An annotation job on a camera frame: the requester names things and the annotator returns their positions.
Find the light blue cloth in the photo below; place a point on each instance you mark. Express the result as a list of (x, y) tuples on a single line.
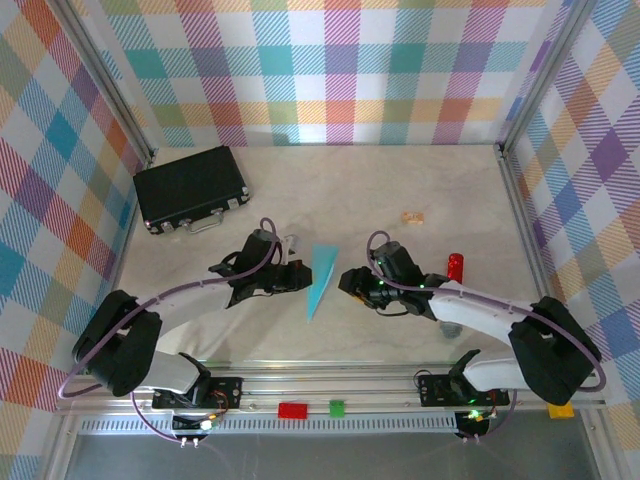
[(320, 270)]

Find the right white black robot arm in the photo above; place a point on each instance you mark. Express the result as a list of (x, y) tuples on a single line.
[(555, 350)]

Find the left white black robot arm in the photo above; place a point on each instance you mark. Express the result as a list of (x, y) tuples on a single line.
[(120, 350)]

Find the red microphone with silver head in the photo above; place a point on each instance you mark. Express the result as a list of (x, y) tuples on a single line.
[(455, 270)]

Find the green toy brick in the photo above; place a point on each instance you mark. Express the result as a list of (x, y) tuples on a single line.
[(337, 408)]

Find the red toy brick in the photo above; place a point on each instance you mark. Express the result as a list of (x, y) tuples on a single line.
[(293, 410)]

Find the black controller board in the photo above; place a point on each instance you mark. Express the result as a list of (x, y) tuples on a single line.
[(475, 422), (190, 424)]

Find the yellow toy brick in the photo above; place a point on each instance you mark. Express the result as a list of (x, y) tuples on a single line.
[(560, 412)]

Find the aluminium mounting rail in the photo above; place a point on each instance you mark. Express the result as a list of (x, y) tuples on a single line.
[(350, 387)]

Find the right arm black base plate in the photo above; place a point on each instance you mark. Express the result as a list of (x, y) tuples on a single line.
[(432, 390)]

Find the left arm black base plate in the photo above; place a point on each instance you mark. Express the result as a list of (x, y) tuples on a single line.
[(230, 390)]

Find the aluminium side rail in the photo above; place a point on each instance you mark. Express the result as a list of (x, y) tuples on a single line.
[(527, 250)]

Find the aluminium frame post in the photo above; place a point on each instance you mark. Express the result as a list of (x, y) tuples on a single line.
[(106, 75), (542, 75)]

